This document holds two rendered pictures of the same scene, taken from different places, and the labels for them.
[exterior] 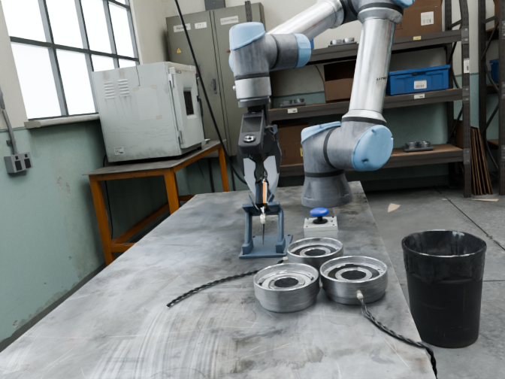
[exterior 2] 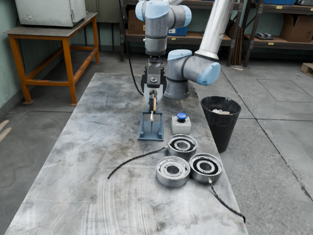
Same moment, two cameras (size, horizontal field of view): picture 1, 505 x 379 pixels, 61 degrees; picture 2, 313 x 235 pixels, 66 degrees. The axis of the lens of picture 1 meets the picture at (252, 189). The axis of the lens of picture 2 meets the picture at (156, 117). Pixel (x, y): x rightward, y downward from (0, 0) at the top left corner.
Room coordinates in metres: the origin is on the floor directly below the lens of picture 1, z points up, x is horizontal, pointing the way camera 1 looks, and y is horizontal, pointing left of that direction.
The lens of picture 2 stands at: (0.11, 0.15, 1.36)
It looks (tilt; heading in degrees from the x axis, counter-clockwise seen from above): 31 degrees down; 346
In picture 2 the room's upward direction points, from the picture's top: 3 degrees clockwise
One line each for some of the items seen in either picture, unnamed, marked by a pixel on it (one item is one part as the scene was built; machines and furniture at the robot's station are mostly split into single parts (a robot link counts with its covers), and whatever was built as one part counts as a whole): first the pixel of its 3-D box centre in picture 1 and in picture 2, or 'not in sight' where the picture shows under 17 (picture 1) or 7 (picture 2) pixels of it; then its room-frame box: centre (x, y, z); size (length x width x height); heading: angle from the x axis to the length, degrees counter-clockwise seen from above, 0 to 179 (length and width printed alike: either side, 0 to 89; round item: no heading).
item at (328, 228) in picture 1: (321, 229); (180, 124); (0.90, -0.14, 0.82); 0.08 x 0.07 x 0.05; 169
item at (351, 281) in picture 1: (353, 279); (205, 168); (0.64, -0.14, 0.82); 0.10 x 0.10 x 0.04
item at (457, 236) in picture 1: (443, 287); (216, 125); (1.74, -0.79, 0.21); 0.34 x 0.34 x 0.43
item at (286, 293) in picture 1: (286, 286); (172, 171); (0.64, -0.04, 0.82); 0.10 x 0.10 x 0.04
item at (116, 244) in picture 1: (175, 200); (65, 51); (3.43, 0.64, 0.39); 1.50 x 0.62 x 0.78; 169
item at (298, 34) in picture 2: not in sight; (297, 26); (3.85, -3.14, 0.67); 0.52 x 0.43 x 0.43; 79
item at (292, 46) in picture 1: (279, 52); (172, 16); (1.02, -0.10, 1.22); 0.11 x 0.11 x 0.08; 35
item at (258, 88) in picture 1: (252, 90); (154, 43); (0.94, -0.02, 1.14); 0.08 x 0.08 x 0.05
